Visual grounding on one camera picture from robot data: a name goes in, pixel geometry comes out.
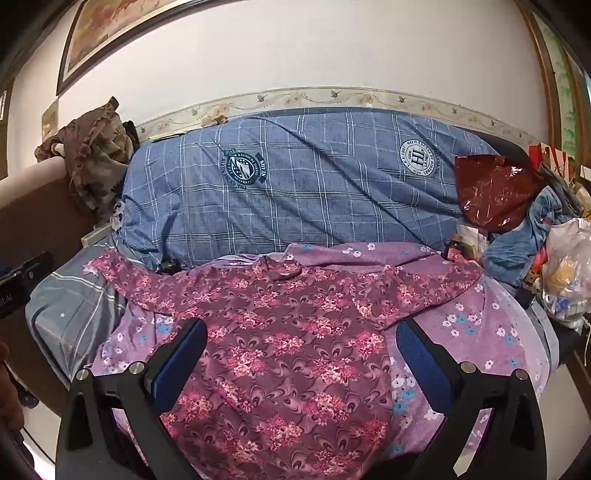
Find brown bed headboard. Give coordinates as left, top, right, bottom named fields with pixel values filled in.
left=0, top=157, right=116, bottom=416

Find person's left hand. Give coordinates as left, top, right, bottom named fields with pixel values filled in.
left=0, top=342, right=26, bottom=432

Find purple floral blanket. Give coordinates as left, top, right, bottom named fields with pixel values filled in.
left=85, top=242, right=552, bottom=480

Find maroon floral shirt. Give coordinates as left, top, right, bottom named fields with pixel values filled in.
left=90, top=256, right=483, bottom=480

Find red plastic bag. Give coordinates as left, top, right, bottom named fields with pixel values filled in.
left=455, top=154, right=541, bottom=232

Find red and white box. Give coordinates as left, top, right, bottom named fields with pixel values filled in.
left=529, top=143, right=578, bottom=185

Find blue denim garment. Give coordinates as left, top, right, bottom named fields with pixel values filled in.
left=482, top=187, right=573, bottom=287

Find blue plaid quilt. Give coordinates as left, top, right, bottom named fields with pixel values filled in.
left=115, top=108, right=504, bottom=271

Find small dark bottle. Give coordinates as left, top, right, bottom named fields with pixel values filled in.
left=441, top=233, right=467, bottom=261

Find white plastic bag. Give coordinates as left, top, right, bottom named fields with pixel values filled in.
left=540, top=217, right=591, bottom=330

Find wooden framed green panel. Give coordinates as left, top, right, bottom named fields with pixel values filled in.
left=522, top=0, right=591, bottom=158

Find small wall picture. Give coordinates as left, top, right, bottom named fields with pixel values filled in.
left=41, top=99, right=60, bottom=139

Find brown floral cloth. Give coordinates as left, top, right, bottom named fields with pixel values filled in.
left=34, top=97, right=134, bottom=222

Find framed wall painting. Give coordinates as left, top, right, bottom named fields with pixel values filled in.
left=55, top=0, right=185, bottom=95

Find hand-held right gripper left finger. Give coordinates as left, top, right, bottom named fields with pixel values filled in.
left=55, top=318, right=208, bottom=480

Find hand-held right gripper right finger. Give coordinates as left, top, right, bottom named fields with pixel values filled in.
left=394, top=318, right=561, bottom=480

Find grey striped bed sheet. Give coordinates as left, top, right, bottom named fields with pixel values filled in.
left=25, top=244, right=127, bottom=374

